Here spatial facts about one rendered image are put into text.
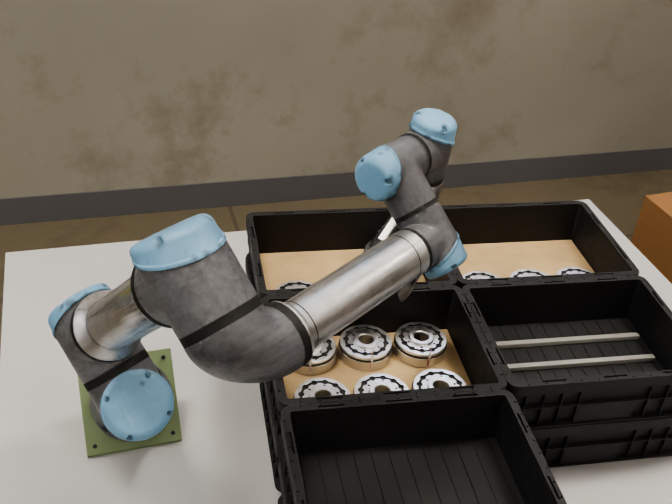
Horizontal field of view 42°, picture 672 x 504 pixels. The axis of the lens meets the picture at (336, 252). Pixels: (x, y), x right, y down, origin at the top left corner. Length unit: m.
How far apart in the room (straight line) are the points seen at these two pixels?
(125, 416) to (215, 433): 0.30
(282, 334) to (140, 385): 0.41
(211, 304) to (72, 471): 0.69
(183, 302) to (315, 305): 0.19
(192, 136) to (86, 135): 0.41
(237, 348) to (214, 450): 0.63
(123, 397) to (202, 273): 0.43
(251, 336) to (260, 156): 2.58
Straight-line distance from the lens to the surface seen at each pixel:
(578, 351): 1.83
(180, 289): 1.08
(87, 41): 3.35
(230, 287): 1.08
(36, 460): 1.72
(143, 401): 1.46
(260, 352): 1.09
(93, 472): 1.68
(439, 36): 3.64
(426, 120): 1.39
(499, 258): 2.04
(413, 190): 1.33
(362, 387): 1.59
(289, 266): 1.93
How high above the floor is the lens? 1.94
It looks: 34 degrees down
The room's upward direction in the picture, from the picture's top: 5 degrees clockwise
